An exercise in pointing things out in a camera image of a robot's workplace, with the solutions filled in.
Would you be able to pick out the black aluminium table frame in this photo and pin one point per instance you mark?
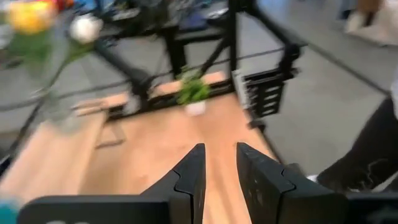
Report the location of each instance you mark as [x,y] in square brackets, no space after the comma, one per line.
[232,37]

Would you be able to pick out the black slotted bracket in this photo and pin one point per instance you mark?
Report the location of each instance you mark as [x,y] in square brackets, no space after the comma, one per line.
[264,93]

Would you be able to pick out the small potted green plant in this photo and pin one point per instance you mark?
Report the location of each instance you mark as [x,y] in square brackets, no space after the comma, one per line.
[192,90]

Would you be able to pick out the teal glass vase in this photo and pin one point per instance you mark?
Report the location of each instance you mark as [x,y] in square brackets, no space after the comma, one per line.
[7,213]

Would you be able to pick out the clear glass vase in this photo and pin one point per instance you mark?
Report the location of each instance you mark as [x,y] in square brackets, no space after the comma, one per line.
[59,109]

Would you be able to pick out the yellow artificial tulip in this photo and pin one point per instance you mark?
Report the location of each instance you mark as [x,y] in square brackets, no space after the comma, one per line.
[29,17]

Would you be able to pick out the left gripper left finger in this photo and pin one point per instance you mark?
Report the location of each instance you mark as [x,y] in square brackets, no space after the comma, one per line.
[191,186]

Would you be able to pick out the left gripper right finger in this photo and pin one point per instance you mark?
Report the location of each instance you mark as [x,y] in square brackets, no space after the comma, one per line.
[267,196]

